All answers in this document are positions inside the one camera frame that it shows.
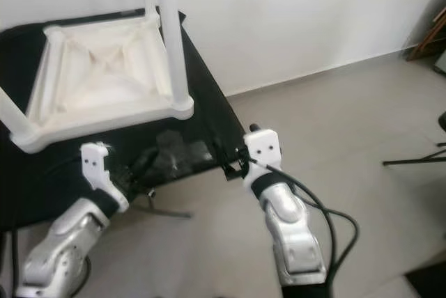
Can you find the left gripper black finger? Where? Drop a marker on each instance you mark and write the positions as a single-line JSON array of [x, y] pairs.
[[155, 166], [143, 161]]

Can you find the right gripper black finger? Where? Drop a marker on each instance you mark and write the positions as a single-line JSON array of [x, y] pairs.
[[254, 128], [225, 155]]

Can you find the cream plastic table top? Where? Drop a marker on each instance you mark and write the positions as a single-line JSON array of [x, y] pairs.
[[104, 89]]

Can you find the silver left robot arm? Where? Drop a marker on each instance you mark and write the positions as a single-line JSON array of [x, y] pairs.
[[63, 242]]

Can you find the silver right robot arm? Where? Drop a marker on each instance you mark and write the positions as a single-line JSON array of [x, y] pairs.
[[289, 228]]

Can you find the clear tape strip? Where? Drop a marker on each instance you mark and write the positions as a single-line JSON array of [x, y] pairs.
[[181, 152]]

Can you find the black table cloth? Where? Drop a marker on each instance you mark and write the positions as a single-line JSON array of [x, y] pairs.
[[209, 124]]

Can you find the black tripod stand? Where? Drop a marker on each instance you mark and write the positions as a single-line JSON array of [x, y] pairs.
[[414, 160]]

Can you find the brown wooden furniture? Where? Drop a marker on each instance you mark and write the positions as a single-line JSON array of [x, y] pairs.
[[432, 37]]

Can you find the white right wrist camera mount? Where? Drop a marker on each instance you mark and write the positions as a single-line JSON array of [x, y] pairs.
[[265, 148]]

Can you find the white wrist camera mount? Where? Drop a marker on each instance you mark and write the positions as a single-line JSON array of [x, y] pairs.
[[265, 148], [94, 162]]

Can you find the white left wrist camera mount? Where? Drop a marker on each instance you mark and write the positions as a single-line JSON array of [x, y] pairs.
[[94, 162]]

